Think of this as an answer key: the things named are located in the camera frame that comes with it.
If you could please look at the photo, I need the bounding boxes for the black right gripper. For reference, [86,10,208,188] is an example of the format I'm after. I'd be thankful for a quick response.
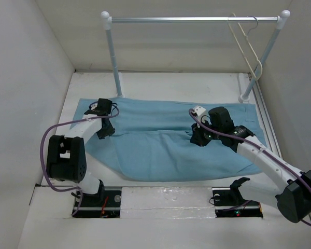
[189,118,222,146]

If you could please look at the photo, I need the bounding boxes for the light blue trousers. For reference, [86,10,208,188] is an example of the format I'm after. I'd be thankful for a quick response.
[69,96,266,182]

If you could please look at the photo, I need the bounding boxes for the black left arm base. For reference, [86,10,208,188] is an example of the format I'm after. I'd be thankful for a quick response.
[72,188,122,218]

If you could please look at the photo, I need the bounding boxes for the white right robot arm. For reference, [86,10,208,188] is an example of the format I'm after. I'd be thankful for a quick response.
[189,106,311,223]

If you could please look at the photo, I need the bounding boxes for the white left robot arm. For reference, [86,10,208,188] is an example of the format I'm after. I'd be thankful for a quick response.
[40,99,119,206]

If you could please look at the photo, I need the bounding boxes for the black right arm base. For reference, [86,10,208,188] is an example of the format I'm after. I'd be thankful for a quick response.
[208,177,263,218]

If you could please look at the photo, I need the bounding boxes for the white clothes rack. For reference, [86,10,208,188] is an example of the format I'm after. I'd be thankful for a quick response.
[98,10,291,103]

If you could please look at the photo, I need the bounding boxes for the white foam block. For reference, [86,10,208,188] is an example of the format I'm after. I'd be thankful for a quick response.
[120,187,216,219]

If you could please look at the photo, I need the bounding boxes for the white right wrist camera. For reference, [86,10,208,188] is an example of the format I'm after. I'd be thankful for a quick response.
[192,105,208,123]

